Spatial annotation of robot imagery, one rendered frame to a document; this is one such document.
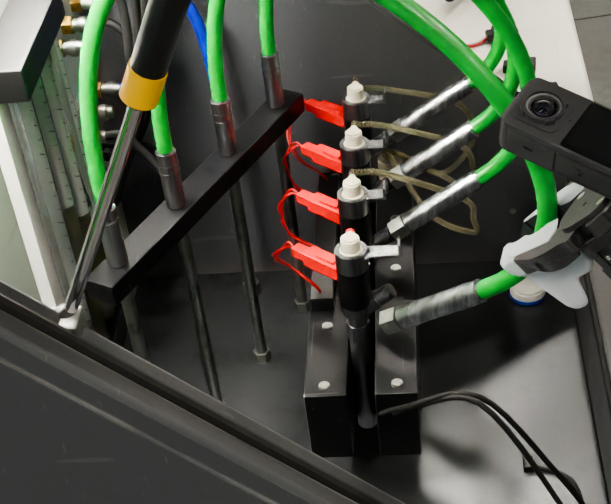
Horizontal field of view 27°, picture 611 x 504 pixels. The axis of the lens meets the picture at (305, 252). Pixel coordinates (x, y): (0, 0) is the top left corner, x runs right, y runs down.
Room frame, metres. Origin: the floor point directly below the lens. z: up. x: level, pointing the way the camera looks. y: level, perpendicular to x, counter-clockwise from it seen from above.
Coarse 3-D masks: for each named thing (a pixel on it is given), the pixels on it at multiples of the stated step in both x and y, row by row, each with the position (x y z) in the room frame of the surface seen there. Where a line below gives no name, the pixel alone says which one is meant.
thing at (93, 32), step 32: (96, 0) 0.82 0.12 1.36; (384, 0) 0.71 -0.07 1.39; (96, 32) 0.83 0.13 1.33; (448, 32) 0.70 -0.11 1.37; (96, 64) 0.84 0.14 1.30; (480, 64) 0.68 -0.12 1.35; (96, 96) 0.84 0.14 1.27; (512, 96) 0.68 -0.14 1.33; (96, 128) 0.84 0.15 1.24; (96, 160) 0.84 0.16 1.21; (96, 192) 0.84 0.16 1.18; (544, 192) 0.66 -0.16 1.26; (544, 224) 0.66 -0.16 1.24; (480, 288) 0.68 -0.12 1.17
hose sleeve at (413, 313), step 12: (456, 288) 0.70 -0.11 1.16; (468, 288) 0.69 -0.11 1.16; (420, 300) 0.71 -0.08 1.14; (432, 300) 0.70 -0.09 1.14; (444, 300) 0.69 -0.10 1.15; (456, 300) 0.69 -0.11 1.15; (468, 300) 0.68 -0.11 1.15; (480, 300) 0.68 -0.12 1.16; (396, 312) 0.72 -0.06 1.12; (408, 312) 0.71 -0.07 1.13; (420, 312) 0.70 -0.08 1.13; (432, 312) 0.70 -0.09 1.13; (444, 312) 0.69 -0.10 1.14; (408, 324) 0.71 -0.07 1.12
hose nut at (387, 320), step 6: (396, 306) 0.72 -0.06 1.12; (384, 312) 0.72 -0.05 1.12; (390, 312) 0.72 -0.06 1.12; (384, 318) 0.72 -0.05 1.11; (390, 318) 0.72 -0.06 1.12; (384, 324) 0.72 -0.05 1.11; (390, 324) 0.71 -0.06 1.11; (396, 324) 0.71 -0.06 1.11; (384, 330) 0.72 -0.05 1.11; (390, 330) 0.71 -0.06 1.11; (396, 330) 0.71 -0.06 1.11
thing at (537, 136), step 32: (544, 96) 0.64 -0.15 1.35; (576, 96) 0.64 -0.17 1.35; (512, 128) 0.62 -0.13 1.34; (544, 128) 0.62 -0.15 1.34; (576, 128) 0.61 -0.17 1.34; (608, 128) 0.61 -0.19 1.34; (544, 160) 0.61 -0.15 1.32; (576, 160) 0.59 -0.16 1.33; (608, 160) 0.59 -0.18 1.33; (608, 192) 0.58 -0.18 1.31
